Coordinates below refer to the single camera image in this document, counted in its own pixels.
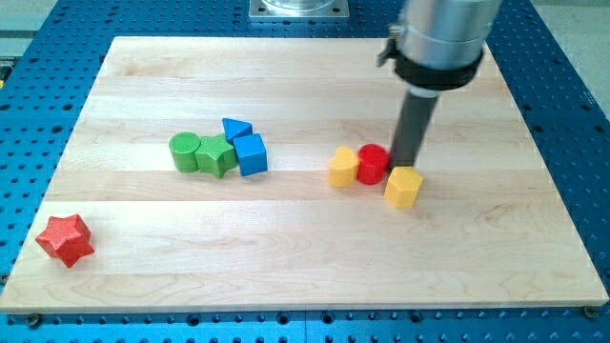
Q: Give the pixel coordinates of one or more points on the yellow heart block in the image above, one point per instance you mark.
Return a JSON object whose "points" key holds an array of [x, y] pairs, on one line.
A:
{"points": [[343, 167]]}

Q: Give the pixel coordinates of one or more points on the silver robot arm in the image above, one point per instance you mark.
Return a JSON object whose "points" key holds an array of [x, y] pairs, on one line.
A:
{"points": [[437, 45]]}

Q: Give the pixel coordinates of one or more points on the green star block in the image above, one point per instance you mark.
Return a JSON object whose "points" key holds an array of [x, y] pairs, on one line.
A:
{"points": [[215, 155]]}

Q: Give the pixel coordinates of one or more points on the red star block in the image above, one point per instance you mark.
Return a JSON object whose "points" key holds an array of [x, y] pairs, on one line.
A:
{"points": [[66, 238]]}

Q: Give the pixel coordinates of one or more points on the blue cube block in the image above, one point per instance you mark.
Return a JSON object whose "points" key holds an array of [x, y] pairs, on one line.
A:
{"points": [[251, 154]]}

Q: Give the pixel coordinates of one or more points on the red cylinder block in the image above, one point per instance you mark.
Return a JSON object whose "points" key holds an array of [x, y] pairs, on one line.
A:
{"points": [[373, 163]]}

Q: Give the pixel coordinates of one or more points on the blue triangle block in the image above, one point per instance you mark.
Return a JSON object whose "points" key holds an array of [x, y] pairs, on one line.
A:
{"points": [[236, 128]]}

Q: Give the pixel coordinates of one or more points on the yellow pentagon block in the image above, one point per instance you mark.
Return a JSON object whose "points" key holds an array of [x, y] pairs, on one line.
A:
{"points": [[403, 186]]}

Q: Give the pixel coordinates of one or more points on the light wooden board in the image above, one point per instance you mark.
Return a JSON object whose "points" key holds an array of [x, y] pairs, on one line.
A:
{"points": [[488, 228]]}

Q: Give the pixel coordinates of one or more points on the green cylinder block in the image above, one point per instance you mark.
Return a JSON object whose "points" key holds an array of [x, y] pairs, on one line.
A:
{"points": [[183, 146]]}

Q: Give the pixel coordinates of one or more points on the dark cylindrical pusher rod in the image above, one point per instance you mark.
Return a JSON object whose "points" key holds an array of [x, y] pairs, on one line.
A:
{"points": [[411, 126]]}

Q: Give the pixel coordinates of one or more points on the blue perforated metal table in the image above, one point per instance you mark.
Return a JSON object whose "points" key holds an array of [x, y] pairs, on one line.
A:
{"points": [[553, 55]]}

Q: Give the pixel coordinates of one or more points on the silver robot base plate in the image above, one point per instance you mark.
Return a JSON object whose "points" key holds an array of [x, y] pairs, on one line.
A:
{"points": [[271, 9]]}

